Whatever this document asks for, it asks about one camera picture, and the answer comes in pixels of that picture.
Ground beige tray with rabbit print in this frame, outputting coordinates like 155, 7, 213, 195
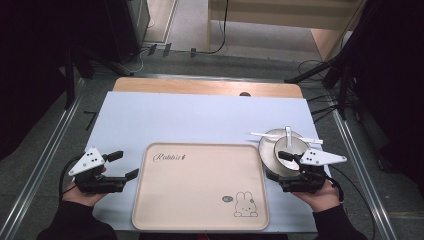
131, 142, 271, 232

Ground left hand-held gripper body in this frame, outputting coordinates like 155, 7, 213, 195
68, 147, 128, 195

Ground white floor cable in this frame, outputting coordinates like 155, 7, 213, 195
126, 47, 149, 75

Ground white spoon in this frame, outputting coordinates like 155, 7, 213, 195
284, 125, 294, 150

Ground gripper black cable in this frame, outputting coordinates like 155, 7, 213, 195
58, 154, 84, 202
324, 164, 377, 240

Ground light blue mat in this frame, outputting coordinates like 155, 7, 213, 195
84, 91, 332, 234

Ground metal floor rail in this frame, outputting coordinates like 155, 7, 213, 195
0, 77, 86, 240
324, 94, 399, 240

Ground dark curtain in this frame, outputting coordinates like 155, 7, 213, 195
346, 0, 424, 198
0, 0, 111, 162

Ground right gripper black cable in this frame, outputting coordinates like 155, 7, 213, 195
324, 164, 377, 240

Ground person's right hand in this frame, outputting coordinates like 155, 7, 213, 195
291, 179, 342, 214

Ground round metal bowl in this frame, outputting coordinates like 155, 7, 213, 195
257, 128, 314, 178

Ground white chopstick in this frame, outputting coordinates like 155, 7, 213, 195
249, 131, 324, 144
256, 133, 325, 146

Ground black floor cables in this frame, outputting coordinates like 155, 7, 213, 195
296, 59, 359, 124

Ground black cabinet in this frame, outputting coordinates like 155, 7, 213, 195
104, 0, 152, 65

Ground white bowl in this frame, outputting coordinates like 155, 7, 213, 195
273, 135, 311, 172

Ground black hanging cable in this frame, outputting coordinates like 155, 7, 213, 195
196, 0, 231, 56

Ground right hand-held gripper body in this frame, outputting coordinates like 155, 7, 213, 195
279, 148, 348, 194

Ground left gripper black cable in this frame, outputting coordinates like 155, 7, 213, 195
58, 154, 84, 202

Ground light wooden desk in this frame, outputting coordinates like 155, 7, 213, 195
206, 0, 368, 63

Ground wooden table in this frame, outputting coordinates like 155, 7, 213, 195
112, 76, 305, 100

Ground black metal stand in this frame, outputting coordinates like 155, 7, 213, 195
284, 0, 378, 121
63, 43, 134, 110

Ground person's left hand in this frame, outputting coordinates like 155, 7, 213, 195
61, 166, 108, 208

